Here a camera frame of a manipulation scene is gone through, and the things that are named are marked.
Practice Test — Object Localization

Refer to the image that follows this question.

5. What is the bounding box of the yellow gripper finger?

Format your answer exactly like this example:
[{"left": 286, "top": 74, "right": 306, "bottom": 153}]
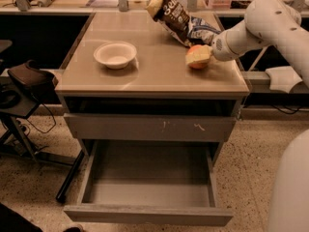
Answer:
[{"left": 185, "top": 44, "right": 212, "bottom": 65}]

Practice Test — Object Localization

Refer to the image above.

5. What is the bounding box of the orange fruit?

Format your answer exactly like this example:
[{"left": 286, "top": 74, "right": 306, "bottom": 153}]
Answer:
[{"left": 186, "top": 44, "right": 211, "bottom": 71}]

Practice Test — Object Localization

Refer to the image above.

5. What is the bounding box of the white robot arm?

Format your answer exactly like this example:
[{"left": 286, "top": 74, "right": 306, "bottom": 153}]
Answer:
[{"left": 185, "top": 0, "right": 309, "bottom": 86}]

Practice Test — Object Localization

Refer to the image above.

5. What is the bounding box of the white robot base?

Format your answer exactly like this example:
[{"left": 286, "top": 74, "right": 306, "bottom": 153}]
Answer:
[{"left": 267, "top": 130, "right": 309, "bottom": 232}]

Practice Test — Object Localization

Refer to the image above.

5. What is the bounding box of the grey drawer cabinet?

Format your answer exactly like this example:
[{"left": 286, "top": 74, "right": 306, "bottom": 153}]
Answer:
[{"left": 56, "top": 11, "right": 249, "bottom": 158}]

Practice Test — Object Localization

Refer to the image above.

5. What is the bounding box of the closed top drawer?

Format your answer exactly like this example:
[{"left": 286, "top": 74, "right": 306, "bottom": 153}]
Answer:
[{"left": 65, "top": 113, "right": 236, "bottom": 142}]

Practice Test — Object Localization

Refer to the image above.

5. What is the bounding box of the open middle drawer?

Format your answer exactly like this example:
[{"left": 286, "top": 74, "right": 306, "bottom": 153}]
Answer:
[{"left": 65, "top": 140, "right": 233, "bottom": 226}]

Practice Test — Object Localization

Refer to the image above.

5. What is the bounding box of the blue white chip bag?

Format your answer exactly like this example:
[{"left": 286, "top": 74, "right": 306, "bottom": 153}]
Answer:
[{"left": 187, "top": 15, "right": 221, "bottom": 45}]

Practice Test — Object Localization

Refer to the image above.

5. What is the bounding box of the brown chip bag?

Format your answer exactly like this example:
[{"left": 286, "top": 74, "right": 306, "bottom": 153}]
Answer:
[{"left": 146, "top": 0, "right": 191, "bottom": 47}]

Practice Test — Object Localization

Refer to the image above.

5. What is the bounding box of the white stick with black tip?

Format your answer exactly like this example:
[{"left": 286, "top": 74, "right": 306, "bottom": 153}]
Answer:
[{"left": 248, "top": 46, "right": 268, "bottom": 72}]

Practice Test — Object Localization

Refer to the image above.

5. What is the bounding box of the white paper bowl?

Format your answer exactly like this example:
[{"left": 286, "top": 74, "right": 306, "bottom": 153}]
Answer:
[{"left": 94, "top": 42, "right": 137, "bottom": 70}]

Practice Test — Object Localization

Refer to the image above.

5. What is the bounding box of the dark brown bag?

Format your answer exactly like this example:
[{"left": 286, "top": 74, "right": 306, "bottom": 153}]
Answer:
[{"left": 8, "top": 60, "right": 59, "bottom": 103}]

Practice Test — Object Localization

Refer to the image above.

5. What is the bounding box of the black cable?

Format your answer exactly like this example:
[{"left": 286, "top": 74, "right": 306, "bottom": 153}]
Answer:
[{"left": 24, "top": 101, "right": 58, "bottom": 134}]

